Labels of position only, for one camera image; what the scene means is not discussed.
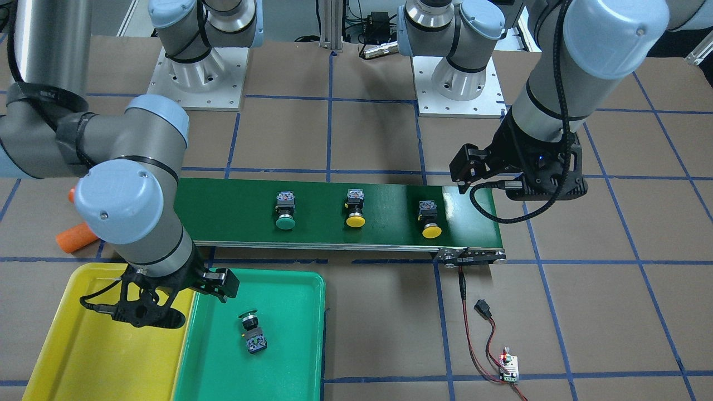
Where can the black gripper body over trays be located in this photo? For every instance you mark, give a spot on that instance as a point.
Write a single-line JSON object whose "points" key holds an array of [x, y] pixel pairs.
{"points": [[196, 277]]}

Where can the black gripper body by buttons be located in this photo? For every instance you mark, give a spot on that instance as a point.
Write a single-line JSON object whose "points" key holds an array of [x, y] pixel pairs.
{"points": [[508, 149]]}

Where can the tray gripper black finger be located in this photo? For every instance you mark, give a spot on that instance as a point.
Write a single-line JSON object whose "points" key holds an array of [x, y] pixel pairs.
{"points": [[222, 284]]}

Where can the button gripper black finger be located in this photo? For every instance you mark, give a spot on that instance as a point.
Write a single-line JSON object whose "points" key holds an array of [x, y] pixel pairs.
{"points": [[468, 166]]}

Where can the yellow push button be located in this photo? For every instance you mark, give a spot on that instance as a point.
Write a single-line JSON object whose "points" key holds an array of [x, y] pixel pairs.
{"points": [[428, 219], [354, 204]]}

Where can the green push button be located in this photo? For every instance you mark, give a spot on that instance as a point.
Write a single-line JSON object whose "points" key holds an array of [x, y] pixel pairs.
{"points": [[253, 334], [285, 210]]}

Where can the plain orange cylinder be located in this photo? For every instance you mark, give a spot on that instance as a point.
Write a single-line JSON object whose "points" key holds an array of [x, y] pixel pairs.
{"points": [[76, 238]]}

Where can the robot arm over trays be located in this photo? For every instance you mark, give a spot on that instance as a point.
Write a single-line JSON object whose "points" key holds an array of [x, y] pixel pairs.
{"points": [[128, 166]]}

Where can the robot arm by buttons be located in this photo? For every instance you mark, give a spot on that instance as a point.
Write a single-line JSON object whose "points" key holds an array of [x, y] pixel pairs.
{"points": [[587, 48]]}

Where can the yellow plastic tray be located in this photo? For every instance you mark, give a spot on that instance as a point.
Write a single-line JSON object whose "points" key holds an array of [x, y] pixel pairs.
{"points": [[89, 356]]}

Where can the green plastic tray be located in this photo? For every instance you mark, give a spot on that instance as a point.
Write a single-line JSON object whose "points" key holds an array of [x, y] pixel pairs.
{"points": [[216, 364]]}

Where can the green conveyor belt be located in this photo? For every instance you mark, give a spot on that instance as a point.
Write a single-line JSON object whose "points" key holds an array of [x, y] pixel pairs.
{"points": [[233, 213]]}

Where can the silver cylindrical connector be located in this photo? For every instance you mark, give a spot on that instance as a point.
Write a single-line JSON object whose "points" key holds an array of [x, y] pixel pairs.
{"points": [[380, 50]]}

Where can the black power adapter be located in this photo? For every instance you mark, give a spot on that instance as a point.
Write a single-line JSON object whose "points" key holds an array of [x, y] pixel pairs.
{"points": [[377, 24]]}

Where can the small controller circuit board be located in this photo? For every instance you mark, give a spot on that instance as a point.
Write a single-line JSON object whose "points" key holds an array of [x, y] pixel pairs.
{"points": [[508, 367]]}

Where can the aluminium frame post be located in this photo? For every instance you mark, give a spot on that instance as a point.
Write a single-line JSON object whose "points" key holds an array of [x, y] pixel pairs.
{"points": [[331, 18]]}

